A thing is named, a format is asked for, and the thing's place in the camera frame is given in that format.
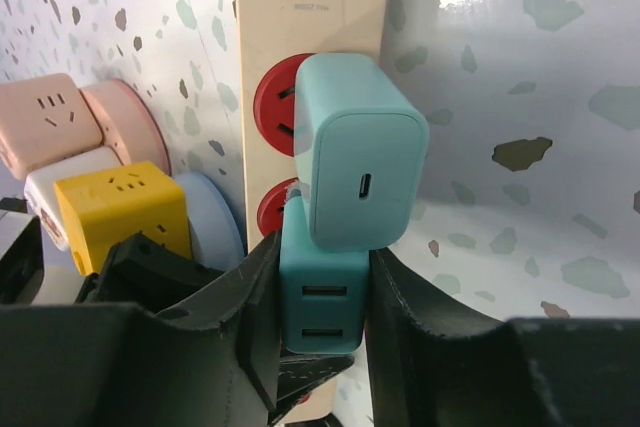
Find yellow cube socket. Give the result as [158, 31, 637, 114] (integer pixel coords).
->
[54, 161, 192, 276]

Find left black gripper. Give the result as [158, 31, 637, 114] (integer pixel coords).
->
[1, 197, 225, 320]

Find beige power strip red sockets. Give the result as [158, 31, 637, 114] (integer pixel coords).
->
[235, 0, 387, 248]

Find white cube socket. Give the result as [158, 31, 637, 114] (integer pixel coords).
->
[24, 146, 121, 251]

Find pink cube socket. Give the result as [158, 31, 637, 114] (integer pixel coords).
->
[1, 73, 103, 180]

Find pink coiled cable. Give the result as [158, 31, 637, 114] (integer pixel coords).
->
[79, 77, 172, 173]

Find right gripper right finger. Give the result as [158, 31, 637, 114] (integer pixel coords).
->
[367, 249, 639, 426]

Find light blue coiled cable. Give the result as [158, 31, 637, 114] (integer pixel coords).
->
[172, 170, 246, 268]

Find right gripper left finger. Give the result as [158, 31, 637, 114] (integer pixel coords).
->
[1, 233, 280, 426]

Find light teal charger plug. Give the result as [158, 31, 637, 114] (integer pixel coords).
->
[294, 53, 429, 252]

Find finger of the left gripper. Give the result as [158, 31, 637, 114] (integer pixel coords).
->
[268, 354, 354, 425]

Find teal dual usb charger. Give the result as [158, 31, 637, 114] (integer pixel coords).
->
[279, 196, 370, 354]

